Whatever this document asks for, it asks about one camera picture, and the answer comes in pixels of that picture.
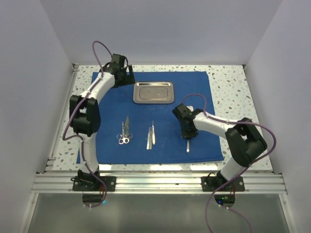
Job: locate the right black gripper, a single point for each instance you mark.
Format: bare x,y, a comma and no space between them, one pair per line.
186,135

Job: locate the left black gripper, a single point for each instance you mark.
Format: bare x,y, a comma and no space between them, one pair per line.
128,79

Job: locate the steel tweezers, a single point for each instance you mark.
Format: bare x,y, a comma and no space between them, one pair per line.
188,146

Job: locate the steel instrument tray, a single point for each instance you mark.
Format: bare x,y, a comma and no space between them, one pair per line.
153,93

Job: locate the blue surgical cloth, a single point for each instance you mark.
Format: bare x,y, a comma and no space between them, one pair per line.
190,88

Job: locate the steel surgical scissors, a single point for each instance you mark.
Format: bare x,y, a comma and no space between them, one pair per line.
126,129

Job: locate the short steel scissors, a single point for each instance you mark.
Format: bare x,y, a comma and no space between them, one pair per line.
123,141

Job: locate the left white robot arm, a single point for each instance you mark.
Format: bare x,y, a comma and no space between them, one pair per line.
84,113

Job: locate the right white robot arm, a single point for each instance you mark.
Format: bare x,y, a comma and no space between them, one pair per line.
244,140

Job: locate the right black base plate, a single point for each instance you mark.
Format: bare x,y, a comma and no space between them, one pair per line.
240,184

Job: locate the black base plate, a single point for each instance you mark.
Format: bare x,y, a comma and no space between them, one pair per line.
110,183
240,184

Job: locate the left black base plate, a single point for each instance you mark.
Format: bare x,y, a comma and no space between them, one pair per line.
110,183

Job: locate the aluminium rail frame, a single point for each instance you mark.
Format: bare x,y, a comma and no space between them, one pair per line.
154,198

